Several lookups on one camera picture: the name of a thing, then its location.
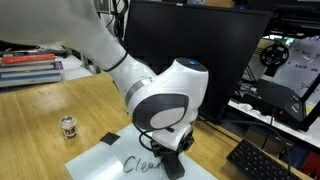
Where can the black felt whiteboard duster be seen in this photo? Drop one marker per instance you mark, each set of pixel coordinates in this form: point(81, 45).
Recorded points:
point(176, 175)

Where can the large black monitor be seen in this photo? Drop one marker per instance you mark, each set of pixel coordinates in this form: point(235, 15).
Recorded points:
point(216, 50)

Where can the wall whiteboard with writing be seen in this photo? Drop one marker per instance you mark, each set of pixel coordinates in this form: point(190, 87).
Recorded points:
point(300, 66)

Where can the white whiteboard sheet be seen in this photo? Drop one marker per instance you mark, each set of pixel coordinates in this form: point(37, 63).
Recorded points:
point(100, 160)

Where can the black tape square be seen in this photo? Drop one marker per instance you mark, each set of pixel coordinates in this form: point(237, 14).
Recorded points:
point(110, 138)

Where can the black filament spool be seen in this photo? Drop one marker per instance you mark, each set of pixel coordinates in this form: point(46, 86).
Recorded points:
point(274, 54)

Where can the black keyboard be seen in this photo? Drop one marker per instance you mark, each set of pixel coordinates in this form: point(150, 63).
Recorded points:
point(256, 163)

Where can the red book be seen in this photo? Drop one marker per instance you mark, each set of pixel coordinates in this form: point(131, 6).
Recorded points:
point(26, 59)

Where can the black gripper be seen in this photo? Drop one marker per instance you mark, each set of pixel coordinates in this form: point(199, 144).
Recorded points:
point(156, 148)

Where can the black desktop machine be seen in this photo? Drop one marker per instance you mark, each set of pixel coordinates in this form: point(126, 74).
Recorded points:
point(273, 96)

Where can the thick aluminium frame post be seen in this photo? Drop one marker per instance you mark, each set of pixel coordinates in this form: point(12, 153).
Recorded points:
point(90, 66)

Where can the white side table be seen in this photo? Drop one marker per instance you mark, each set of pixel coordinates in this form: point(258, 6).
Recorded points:
point(290, 128)

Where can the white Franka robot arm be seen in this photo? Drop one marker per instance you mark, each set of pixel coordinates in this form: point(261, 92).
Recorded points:
point(83, 33)

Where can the brown cardboard box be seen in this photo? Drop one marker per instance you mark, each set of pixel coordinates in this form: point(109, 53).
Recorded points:
point(260, 138)

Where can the small clear glass shaker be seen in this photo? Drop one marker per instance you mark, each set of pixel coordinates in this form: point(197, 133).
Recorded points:
point(69, 127)

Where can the purple and white book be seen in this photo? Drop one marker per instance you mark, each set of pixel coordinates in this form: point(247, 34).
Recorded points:
point(30, 66)

